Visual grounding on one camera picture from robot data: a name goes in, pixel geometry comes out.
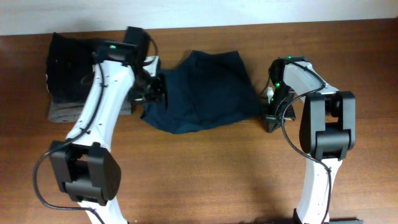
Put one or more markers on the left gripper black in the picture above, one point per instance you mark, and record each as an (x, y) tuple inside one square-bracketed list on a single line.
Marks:
[(157, 94)]

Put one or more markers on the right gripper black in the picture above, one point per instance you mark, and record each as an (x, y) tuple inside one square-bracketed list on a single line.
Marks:
[(271, 117)]

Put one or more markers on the navy blue garment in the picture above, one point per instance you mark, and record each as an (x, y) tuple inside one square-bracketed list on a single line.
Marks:
[(205, 91)]

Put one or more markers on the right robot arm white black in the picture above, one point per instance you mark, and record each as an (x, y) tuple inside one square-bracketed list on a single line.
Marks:
[(327, 129)]

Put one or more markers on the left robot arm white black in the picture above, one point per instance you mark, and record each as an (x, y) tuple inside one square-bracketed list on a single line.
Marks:
[(83, 165)]

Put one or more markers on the grey folded garment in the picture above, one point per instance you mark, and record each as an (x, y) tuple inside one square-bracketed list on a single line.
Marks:
[(70, 112)]

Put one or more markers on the black base bracket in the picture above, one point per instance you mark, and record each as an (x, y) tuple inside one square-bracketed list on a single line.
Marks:
[(346, 221)]

